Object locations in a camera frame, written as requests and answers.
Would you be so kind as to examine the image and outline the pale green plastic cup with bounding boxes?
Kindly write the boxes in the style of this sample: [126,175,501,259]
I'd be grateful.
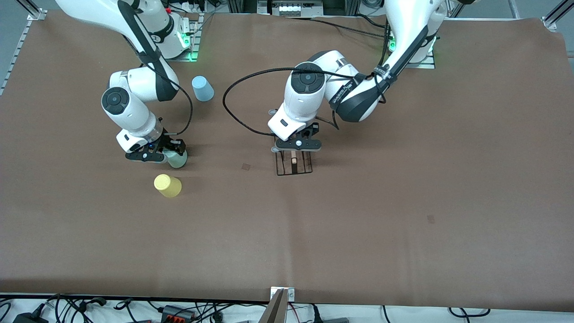
[164,149,188,169]

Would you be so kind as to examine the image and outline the black wire cup holder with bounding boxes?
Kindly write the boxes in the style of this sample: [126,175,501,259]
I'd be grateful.
[271,146,313,176]

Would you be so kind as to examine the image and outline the yellow plastic cup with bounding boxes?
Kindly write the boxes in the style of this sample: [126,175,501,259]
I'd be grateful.
[154,174,183,198]

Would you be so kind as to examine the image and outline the light blue plastic cup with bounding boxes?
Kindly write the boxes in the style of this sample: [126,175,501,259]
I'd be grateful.
[191,75,215,102]

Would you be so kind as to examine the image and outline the brown table cover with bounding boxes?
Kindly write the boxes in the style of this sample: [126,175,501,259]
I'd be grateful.
[0,10,574,312]

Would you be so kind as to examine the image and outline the white power strip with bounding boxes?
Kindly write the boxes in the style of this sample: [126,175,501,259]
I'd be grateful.
[271,0,323,16]

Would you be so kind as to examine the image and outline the white socket strip with plugs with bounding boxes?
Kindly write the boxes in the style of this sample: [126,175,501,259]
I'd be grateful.
[170,0,211,14]

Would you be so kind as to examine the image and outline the black orange connector box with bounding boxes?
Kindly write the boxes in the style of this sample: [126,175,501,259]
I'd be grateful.
[161,305,196,323]

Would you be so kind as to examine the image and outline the black power adapter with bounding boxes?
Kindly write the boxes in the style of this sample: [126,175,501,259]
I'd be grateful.
[13,312,49,323]

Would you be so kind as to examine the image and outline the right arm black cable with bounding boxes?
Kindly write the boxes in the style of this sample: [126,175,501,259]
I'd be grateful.
[117,0,194,136]

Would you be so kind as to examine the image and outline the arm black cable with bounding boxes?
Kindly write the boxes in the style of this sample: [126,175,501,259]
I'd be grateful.
[117,0,194,136]
[222,27,432,136]

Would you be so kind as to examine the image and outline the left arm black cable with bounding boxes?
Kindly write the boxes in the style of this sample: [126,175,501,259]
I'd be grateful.
[222,27,432,136]

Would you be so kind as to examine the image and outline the long black table cable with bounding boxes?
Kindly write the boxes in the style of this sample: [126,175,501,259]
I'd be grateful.
[285,16,387,41]

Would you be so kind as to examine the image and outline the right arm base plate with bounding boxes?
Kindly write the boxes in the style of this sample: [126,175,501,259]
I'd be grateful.
[168,13,200,62]

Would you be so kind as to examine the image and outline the short black table cable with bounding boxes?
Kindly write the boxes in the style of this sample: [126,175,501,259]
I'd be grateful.
[357,13,387,29]

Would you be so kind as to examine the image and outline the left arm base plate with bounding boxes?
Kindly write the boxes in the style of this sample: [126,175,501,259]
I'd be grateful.
[415,36,436,69]

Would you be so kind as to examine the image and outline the silver perforated edge rail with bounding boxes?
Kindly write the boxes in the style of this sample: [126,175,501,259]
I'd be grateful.
[0,18,35,97]

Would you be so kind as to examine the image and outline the small metal bracket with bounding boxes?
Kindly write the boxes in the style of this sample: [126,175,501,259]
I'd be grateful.
[270,287,296,302]

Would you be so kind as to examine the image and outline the grey camera pole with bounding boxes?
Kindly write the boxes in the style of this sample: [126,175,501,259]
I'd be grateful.
[259,289,288,323]

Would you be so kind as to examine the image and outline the looped black cable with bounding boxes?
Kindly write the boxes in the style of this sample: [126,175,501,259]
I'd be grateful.
[448,307,490,319]

